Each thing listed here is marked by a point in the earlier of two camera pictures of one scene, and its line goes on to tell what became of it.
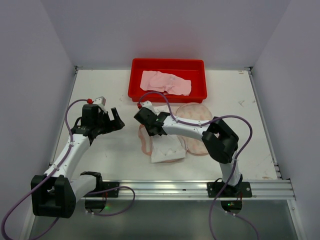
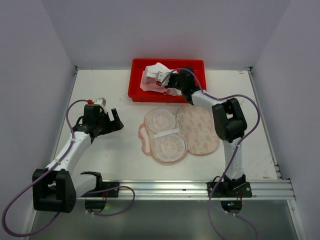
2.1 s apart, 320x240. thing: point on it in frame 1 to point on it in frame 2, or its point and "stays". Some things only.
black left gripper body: [108, 122] stays
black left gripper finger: [118, 123] stays
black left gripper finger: [104, 116] stays
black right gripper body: [152, 127] to [169, 81]
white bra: [166, 147] to [152, 70]
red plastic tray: [193, 69] stays
